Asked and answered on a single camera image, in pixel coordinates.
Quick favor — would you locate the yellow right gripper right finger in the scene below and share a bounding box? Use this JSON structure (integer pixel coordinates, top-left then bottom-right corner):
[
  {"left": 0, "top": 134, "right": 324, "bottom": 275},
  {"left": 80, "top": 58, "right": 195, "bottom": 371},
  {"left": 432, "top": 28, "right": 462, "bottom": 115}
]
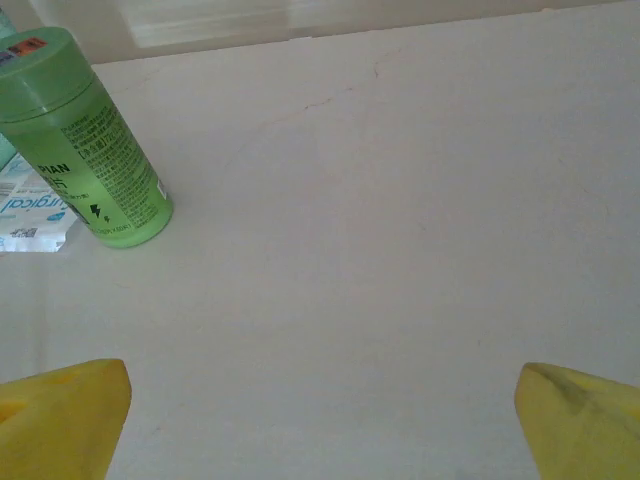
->
[{"left": 514, "top": 362, "right": 640, "bottom": 480}]

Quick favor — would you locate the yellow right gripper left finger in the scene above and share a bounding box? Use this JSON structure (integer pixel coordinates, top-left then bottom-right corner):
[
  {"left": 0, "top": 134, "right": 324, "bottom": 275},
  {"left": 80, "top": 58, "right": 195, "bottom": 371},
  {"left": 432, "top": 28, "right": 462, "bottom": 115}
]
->
[{"left": 0, "top": 358, "right": 134, "bottom": 480}]

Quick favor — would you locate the green cylindrical bottle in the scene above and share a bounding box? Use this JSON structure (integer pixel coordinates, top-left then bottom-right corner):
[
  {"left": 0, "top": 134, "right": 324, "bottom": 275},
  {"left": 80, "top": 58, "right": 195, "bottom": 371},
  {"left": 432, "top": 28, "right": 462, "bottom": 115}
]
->
[{"left": 0, "top": 25, "right": 175, "bottom": 250}]

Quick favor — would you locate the white blue surgical mask packet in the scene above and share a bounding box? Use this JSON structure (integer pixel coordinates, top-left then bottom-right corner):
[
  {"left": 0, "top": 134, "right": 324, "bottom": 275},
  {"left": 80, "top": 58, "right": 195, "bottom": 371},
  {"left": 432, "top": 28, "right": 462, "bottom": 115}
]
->
[{"left": 0, "top": 152, "right": 76, "bottom": 255}]

